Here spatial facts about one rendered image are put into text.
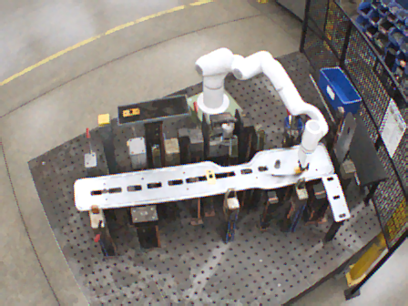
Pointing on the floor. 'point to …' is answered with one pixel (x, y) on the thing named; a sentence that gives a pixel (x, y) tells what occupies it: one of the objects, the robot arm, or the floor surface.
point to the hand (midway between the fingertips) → (302, 166)
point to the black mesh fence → (361, 110)
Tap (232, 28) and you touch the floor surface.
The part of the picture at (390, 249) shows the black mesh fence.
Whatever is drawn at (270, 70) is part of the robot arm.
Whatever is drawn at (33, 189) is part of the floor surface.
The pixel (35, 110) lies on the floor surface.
